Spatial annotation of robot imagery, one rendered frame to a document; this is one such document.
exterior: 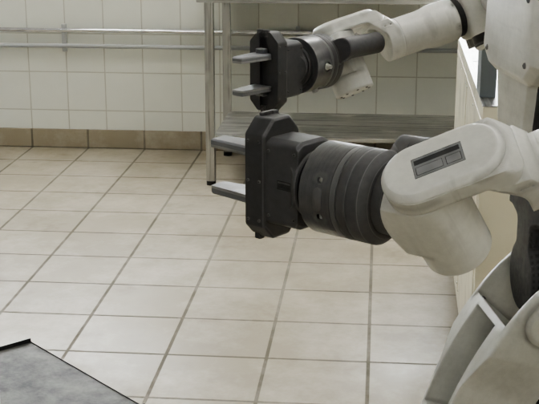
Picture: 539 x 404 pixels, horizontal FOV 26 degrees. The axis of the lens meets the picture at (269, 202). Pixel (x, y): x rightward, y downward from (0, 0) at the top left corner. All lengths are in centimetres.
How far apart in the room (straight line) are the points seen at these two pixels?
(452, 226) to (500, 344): 52
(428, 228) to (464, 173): 6
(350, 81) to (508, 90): 43
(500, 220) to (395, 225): 191
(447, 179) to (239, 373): 244
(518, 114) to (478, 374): 34
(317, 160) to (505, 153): 18
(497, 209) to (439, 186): 195
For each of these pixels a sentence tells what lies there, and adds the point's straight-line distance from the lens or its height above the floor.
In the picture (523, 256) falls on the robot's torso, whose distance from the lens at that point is 157.
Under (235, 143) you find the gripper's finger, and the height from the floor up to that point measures 111.
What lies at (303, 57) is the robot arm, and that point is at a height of 110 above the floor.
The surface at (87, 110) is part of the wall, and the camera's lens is 619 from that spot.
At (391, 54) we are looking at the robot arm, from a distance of 194.
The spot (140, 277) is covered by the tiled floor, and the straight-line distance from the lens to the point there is 418.
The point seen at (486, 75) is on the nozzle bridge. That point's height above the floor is 90.
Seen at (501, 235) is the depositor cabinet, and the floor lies 52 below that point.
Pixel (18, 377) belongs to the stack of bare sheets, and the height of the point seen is 2.
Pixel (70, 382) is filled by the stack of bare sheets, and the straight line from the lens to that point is 333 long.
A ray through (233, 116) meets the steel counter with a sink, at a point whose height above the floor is 23.
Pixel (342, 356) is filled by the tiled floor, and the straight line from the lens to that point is 350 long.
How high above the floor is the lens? 137
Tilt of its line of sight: 15 degrees down
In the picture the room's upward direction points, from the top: straight up
